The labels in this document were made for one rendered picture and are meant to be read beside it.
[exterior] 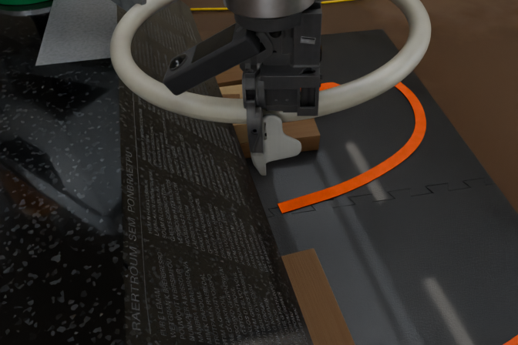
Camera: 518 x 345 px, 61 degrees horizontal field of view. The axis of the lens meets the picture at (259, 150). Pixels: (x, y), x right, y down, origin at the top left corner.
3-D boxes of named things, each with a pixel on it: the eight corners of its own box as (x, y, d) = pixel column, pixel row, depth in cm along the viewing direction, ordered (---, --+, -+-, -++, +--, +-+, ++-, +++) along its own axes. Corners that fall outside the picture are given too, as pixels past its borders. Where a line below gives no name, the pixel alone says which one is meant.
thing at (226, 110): (46, 67, 67) (38, 49, 65) (235, -41, 95) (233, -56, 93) (337, 184, 45) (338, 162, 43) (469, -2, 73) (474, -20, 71)
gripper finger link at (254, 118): (262, 159, 49) (259, 85, 45) (248, 159, 49) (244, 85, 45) (265, 139, 53) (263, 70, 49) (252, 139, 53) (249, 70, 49)
